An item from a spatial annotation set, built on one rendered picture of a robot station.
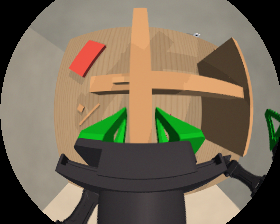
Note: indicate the brown wooden board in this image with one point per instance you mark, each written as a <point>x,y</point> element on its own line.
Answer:
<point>227,123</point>
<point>140,86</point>

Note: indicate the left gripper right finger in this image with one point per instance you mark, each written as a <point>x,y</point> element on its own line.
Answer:
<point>177,130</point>

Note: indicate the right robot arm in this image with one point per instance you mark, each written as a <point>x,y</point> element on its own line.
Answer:
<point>236,171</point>

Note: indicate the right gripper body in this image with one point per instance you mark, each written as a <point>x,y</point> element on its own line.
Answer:
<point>274,150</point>

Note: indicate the red flat block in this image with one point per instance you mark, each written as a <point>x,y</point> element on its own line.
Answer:
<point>86,57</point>

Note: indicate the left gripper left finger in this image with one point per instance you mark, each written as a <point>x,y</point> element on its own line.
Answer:
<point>106,129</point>

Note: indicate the tan wooden flat bar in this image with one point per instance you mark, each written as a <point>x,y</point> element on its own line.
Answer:
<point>171,83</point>

